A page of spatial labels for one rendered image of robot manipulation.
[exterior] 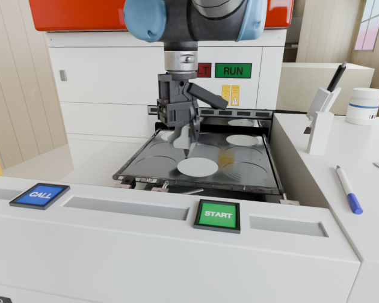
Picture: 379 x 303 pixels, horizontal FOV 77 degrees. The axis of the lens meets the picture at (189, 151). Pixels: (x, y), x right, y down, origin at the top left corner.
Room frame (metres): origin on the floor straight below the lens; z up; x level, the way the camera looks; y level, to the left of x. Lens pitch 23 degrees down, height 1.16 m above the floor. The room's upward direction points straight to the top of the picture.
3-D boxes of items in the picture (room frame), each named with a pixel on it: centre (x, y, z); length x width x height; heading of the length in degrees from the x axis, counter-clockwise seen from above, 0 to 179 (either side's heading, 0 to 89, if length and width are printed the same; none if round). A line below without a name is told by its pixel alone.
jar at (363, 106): (0.68, -0.50, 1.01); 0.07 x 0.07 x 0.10
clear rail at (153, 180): (0.44, -0.01, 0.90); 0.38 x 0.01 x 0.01; 80
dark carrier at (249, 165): (0.62, -0.04, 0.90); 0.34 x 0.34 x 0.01; 80
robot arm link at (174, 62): (0.56, 0.02, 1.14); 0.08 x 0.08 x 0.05
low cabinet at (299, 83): (5.42, -2.30, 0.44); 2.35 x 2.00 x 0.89; 68
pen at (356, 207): (0.32, -0.24, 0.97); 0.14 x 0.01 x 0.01; 160
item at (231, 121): (0.83, -0.06, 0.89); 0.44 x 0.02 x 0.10; 80
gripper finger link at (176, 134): (0.58, 0.03, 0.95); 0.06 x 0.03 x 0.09; 116
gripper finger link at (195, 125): (0.56, -0.01, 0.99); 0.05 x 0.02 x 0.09; 26
